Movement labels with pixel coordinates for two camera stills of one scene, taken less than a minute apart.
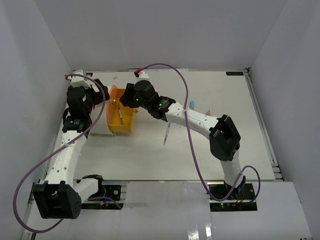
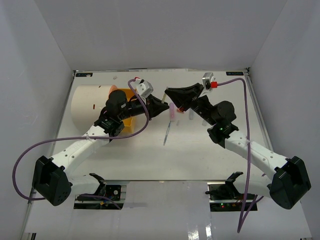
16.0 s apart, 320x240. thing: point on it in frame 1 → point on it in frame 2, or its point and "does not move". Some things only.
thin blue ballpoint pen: (166, 133) does not move
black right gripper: (127, 98) → (185, 98)
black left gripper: (99, 95) → (155, 106)
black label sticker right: (234, 73) does not move
